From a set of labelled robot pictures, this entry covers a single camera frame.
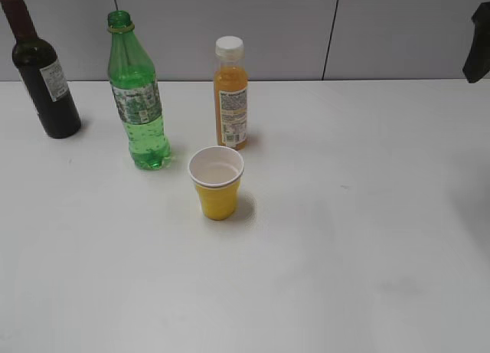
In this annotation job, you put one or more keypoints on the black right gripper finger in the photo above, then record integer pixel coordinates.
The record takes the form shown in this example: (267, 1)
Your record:
(477, 64)

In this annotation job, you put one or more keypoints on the yellow paper cup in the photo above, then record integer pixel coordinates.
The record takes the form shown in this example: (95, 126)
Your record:
(216, 172)

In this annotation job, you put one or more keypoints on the green sprite bottle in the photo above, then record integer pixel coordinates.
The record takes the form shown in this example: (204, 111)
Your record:
(134, 84)

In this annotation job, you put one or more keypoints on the orange juice bottle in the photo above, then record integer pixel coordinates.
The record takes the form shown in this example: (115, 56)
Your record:
(230, 93)

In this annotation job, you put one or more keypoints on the dark red wine bottle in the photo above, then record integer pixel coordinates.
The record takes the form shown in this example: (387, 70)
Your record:
(43, 77)

